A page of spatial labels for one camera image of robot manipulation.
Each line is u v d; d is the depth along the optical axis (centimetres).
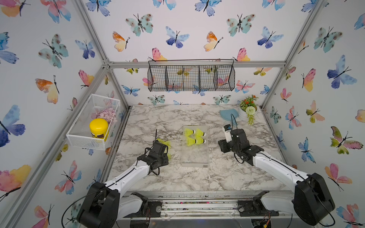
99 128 63
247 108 100
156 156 67
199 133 101
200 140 98
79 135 62
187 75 99
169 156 92
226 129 76
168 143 98
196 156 93
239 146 65
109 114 69
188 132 101
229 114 118
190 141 96
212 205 76
